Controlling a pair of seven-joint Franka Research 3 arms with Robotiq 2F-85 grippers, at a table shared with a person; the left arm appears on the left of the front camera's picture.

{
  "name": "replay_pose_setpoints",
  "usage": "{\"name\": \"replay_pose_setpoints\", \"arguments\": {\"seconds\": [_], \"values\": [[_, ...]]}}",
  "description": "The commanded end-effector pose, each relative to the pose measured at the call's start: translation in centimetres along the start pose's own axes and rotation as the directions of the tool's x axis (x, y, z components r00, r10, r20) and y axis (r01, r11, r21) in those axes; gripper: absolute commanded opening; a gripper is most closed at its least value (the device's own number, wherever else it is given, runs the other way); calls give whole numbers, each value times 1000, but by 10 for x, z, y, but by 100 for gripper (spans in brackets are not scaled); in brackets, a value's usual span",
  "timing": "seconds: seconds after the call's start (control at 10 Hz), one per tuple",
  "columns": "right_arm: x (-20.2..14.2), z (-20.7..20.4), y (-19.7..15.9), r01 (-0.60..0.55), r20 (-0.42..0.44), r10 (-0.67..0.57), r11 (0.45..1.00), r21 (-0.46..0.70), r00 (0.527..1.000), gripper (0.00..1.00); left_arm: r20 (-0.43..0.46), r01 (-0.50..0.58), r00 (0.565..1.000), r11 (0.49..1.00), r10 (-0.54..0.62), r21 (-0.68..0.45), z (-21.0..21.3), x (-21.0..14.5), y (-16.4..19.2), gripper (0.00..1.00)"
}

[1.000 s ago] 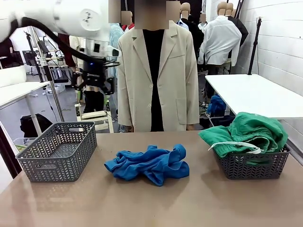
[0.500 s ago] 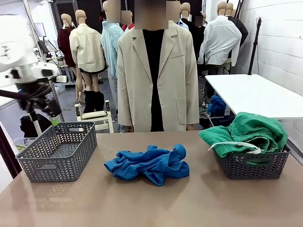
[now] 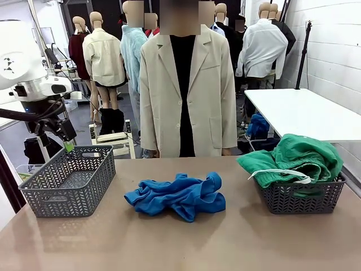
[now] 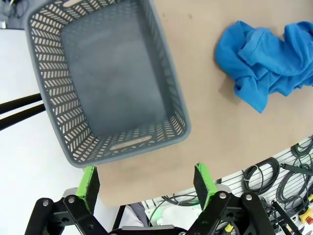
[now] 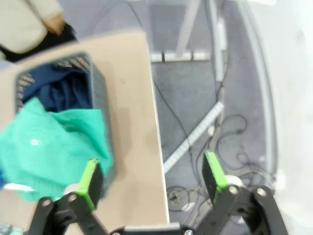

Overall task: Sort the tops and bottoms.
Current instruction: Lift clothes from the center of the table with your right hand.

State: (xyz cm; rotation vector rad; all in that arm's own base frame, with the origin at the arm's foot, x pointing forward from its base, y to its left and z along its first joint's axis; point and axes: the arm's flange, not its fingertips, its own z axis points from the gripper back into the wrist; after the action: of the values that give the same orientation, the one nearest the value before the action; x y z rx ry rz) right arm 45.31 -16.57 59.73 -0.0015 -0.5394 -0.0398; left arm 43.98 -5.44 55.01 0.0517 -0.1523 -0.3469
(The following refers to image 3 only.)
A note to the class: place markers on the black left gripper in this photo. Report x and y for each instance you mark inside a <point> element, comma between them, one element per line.
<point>42,126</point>

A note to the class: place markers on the bright blue garment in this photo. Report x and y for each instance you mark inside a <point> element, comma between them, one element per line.
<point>175,197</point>

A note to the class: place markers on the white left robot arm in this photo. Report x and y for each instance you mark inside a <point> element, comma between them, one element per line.
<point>17,56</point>

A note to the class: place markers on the person's left forearm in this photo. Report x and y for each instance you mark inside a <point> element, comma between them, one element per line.
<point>229,127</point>

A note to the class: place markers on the person's right forearm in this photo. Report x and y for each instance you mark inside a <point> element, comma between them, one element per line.
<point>149,130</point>

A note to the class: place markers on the person's right hand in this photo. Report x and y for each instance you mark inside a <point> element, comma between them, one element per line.
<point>156,153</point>

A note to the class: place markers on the person's left hand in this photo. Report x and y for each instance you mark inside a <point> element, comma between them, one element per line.
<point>227,151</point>

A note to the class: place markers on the black bag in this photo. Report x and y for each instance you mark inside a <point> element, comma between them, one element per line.
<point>34,153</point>

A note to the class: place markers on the black white striped box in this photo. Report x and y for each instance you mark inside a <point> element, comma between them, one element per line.
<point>128,126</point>
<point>93,132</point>

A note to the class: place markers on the clear bin with green contents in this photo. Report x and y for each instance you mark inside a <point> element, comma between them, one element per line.
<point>24,173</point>

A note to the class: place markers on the black trousers heap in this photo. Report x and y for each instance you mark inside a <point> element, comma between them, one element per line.
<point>111,121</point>

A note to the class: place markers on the pale wooden stool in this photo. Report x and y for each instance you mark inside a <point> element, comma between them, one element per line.
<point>124,144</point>

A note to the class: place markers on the grey plastic woven basket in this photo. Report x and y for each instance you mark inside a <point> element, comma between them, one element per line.
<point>84,203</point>
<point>310,200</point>

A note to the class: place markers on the black monitor on pole stand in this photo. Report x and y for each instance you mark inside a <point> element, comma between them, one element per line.
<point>50,57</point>

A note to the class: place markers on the mannequin in maroon top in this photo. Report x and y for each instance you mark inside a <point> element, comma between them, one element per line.
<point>76,53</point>

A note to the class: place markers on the mannequin in cream jacket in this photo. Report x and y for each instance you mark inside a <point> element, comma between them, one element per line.
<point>104,56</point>

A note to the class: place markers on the blue jeans heap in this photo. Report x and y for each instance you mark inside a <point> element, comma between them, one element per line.
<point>146,154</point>

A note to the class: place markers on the person in beige coat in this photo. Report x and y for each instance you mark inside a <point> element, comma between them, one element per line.
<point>160,98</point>

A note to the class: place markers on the mannequin in light blue fleece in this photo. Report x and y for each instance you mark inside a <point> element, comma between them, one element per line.
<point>131,50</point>

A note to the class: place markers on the mannequin in red jacket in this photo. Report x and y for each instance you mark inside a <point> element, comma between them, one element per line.
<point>150,31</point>

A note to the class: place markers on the mannequin in pale blue shirt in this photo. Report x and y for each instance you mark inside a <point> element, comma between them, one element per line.
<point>217,29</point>

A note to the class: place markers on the standing bystander person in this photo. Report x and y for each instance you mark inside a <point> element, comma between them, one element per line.
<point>240,56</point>

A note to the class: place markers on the mannequin in black jacket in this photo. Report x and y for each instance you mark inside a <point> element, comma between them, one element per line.
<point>229,31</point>

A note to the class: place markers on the mannequin in white shirt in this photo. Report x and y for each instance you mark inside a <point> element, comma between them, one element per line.
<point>262,50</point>

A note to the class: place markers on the mannequin in black coat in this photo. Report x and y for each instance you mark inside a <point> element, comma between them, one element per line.
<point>289,36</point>

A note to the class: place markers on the white rectangular table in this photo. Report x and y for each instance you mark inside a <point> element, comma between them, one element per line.
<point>310,113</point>

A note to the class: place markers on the black tripod stand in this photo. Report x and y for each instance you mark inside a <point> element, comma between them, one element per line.
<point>304,56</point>

